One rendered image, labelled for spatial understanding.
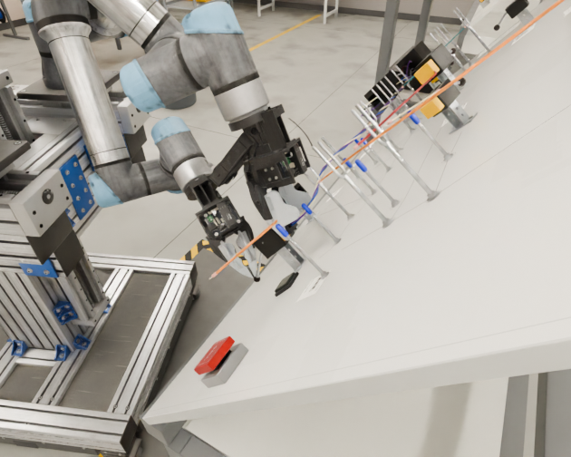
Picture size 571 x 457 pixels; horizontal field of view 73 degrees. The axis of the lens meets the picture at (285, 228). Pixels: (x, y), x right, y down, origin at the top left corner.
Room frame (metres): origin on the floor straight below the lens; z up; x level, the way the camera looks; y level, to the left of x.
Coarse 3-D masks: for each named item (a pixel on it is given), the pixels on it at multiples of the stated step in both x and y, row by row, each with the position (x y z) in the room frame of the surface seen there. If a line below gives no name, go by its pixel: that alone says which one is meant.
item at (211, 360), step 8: (216, 344) 0.31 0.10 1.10; (224, 344) 0.30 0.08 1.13; (232, 344) 0.30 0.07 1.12; (208, 352) 0.30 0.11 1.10; (216, 352) 0.29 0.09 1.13; (224, 352) 0.29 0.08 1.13; (200, 360) 0.30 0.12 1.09; (208, 360) 0.28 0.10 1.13; (216, 360) 0.28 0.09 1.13; (224, 360) 0.28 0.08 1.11; (200, 368) 0.27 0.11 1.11; (208, 368) 0.27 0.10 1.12; (216, 368) 0.27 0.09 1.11
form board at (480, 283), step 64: (512, 64) 0.72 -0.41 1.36; (448, 128) 0.64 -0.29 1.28; (512, 128) 0.41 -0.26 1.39; (448, 192) 0.36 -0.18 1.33; (512, 192) 0.27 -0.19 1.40; (320, 256) 0.47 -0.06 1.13; (384, 256) 0.31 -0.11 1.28; (448, 256) 0.23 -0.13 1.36; (512, 256) 0.18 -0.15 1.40; (256, 320) 0.39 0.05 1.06; (320, 320) 0.26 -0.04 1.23; (384, 320) 0.19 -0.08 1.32; (448, 320) 0.15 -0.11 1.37; (512, 320) 0.13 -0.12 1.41; (192, 384) 0.31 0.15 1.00; (256, 384) 0.21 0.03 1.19; (320, 384) 0.16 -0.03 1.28; (384, 384) 0.13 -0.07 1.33; (448, 384) 0.12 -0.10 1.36
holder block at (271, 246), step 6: (270, 228) 0.51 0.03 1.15; (264, 234) 0.51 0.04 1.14; (270, 234) 0.51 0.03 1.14; (276, 234) 0.50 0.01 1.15; (294, 234) 0.53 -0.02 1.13; (258, 240) 0.51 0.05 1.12; (264, 240) 0.51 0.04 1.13; (270, 240) 0.51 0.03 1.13; (276, 240) 0.50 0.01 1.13; (282, 240) 0.50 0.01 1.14; (288, 240) 0.50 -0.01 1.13; (258, 246) 0.51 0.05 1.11; (264, 246) 0.51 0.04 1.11; (270, 246) 0.50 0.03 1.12; (276, 246) 0.50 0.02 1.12; (282, 246) 0.50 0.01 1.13; (264, 252) 0.51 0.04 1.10; (270, 252) 0.50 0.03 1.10
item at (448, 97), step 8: (448, 80) 0.61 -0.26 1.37; (464, 80) 0.64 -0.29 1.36; (440, 88) 0.60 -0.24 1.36; (448, 88) 0.60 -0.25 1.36; (456, 88) 0.61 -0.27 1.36; (440, 96) 0.59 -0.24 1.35; (448, 96) 0.59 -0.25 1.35; (456, 96) 0.60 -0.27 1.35; (448, 104) 0.58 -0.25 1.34; (456, 104) 0.59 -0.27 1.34; (448, 112) 0.60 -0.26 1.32; (456, 112) 0.58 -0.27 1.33; (464, 112) 0.59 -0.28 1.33; (448, 120) 0.59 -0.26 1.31; (456, 120) 0.60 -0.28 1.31; (464, 120) 0.58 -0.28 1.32; (456, 128) 0.58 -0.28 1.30
